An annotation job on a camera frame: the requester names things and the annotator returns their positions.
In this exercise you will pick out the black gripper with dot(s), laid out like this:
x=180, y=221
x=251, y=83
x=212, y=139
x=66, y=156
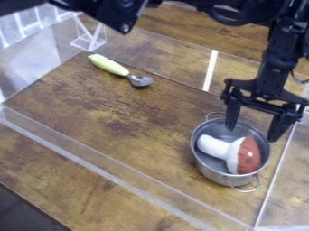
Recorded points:
x=264, y=94

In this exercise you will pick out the red white toy mushroom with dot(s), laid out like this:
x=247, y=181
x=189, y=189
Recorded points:
x=241, y=154

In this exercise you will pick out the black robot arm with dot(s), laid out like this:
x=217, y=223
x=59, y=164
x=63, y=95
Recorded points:
x=284, y=16

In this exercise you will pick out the clear acrylic triangle stand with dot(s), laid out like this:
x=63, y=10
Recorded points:
x=89, y=41

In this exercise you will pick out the silver pot with handles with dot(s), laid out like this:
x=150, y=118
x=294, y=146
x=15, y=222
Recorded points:
x=213, y=167

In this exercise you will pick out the yellow handled metal spoon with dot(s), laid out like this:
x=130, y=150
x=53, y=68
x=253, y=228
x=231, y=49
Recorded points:
x=114, y=68

